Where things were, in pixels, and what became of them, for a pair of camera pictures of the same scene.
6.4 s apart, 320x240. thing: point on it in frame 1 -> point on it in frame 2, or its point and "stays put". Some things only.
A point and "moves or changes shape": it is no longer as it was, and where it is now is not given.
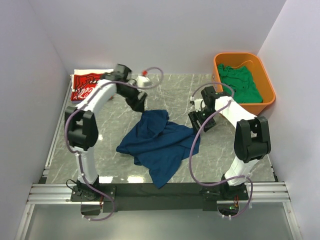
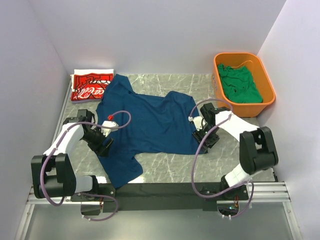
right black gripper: [194, 116] -> [211, 142]
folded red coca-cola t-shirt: [83, 83] stays put
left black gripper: [137, 104] -> [99, 148]
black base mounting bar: [147, 197] stays put
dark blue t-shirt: [163, 146] moves or changes shape
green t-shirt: [239, 78] stays put
